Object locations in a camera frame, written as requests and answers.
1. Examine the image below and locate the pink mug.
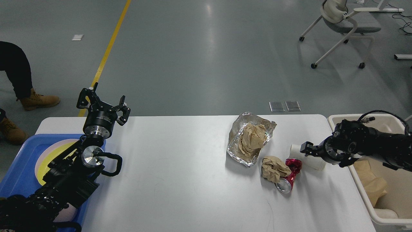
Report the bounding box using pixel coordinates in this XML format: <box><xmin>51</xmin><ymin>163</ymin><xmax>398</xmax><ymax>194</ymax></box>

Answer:
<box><xmin>53</xmin><ymin>204</ymin><xmax>78</xmax><ymax>223</ymax></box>

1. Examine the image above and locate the yellow plate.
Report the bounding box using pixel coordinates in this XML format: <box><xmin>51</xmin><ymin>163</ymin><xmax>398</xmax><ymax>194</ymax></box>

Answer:
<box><xmin>36</xmin><ymin>141</ymin><xmax>81</xmax><ymax>187</ymax></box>

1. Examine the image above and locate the crumpled brown paper on foil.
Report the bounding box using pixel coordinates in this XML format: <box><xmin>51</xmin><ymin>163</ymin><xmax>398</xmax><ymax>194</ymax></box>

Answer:
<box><xmin>238</xmin><ymin>123</ymin><xmax>267</xmax><ymax>157</ymax></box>

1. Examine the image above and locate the crushed red soda can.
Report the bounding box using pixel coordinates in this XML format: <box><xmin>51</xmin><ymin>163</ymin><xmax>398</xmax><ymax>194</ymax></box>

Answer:
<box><xmin>274</xmin><ymin>158</ymin><xmax>303</xmax><ymax>194</ymax></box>

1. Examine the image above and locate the crumpled aluminium foil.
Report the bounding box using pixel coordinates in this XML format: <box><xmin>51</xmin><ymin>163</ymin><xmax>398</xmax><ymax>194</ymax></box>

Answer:
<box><xmin>227</xmin><ymin>112</ymin><xmax>277</xmax><ymax>167</ymax></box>

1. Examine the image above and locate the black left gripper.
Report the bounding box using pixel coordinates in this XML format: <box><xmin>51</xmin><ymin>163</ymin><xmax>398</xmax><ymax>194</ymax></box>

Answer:
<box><xmin>76</xmin><ymin>82</ymin><xmax>131</xmax><ymax>139</ymax></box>

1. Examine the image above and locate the blue plastic tray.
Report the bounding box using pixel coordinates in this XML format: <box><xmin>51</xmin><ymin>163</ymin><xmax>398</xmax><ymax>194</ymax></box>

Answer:
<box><xmin>0</xmin><ymin>134</ymin><xmax>106</xmax><ymax>232</ymax></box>

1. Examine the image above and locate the seated person in black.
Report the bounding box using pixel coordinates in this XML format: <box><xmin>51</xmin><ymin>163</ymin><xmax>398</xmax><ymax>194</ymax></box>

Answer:
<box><xmin>0</xmin><ymin>41</ymin><xmax>33</xmax><ymax>123</ymax></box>

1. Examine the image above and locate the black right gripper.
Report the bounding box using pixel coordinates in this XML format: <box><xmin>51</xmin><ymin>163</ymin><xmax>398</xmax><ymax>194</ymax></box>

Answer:
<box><xmin>300</xmin><ymin>136</ymin><xmax>362</xmax><ymax>168</ymax></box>

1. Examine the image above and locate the brown paper bag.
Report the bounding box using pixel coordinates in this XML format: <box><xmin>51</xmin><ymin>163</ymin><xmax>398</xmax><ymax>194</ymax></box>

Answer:
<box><xmin>353</xmin><ymin>160</ymin><xmax>388</xmax><ymax>207</ymax></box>

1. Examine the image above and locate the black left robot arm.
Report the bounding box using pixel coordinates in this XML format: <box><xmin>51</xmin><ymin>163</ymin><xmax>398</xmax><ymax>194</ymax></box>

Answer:
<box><xmin>1</xmin><ymin>82</ymin><xmax>131</xmax><ymax>232</ymax></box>

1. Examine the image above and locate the black cable on floor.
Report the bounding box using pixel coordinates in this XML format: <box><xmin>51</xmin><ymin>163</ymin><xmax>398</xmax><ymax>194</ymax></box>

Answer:
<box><xmin>388</xmin><ymin>3</ymin><xmax>412</xmax><ymax>36</ymax></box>

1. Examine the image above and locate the metal floor socket plate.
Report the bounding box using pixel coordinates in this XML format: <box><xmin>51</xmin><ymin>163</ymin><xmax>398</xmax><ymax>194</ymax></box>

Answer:
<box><xmin>269</xmin><ymin>101</ymin><xmax>285</xmax><ymax>112</ymax></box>

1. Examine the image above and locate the brown paper ball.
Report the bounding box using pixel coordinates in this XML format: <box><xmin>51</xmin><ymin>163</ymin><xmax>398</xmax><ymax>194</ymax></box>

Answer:
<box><xmin>261</xmin><ymin>156</ymin><xmax>292</xmax><ymax>183</ymax></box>

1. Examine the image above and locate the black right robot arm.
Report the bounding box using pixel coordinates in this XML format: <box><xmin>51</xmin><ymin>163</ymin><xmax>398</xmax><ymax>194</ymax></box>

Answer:
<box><xmin>300</xmin><ymin>113</ymin><xmax>412</xmax><ymax>171</ymax></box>

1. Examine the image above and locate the white desk leg base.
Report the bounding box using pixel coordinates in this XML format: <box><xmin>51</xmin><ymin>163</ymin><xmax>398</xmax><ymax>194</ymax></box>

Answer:
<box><xmin>394</xmin><ymin>54</ymin><xmax>412</xmax><ymax>60</ymax></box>

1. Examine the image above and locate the beige plastic bin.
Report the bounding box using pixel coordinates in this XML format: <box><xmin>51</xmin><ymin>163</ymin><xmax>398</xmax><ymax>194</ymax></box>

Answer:
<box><xmin>328</xmin><ymin>113</ymin><xmax>412</xmax><ymax>232</ymax></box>

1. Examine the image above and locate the white grey office chair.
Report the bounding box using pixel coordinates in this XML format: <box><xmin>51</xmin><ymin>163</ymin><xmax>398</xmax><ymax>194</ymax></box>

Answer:
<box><xmin>299</xmin><ymin>0</ymin><xmax>381</xmax><ymax>69</ymax></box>

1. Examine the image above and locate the tan boot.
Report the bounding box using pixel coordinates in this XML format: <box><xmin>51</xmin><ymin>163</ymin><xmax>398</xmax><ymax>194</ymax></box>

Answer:
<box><xmin>0</xmin><ymin>118</ymin><xmax>29</xmax><ymax>145</ymax></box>
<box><xmin>16</xmin><ymin>88</ymin><xmax>61</xmax><ymax>111</ymax></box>

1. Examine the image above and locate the pink plate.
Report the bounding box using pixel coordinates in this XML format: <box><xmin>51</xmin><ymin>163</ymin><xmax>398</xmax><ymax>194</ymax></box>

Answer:
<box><xmin>34</xmin><ymin>139</ymin><xmax>81</xmax><ymax>178</ymax></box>

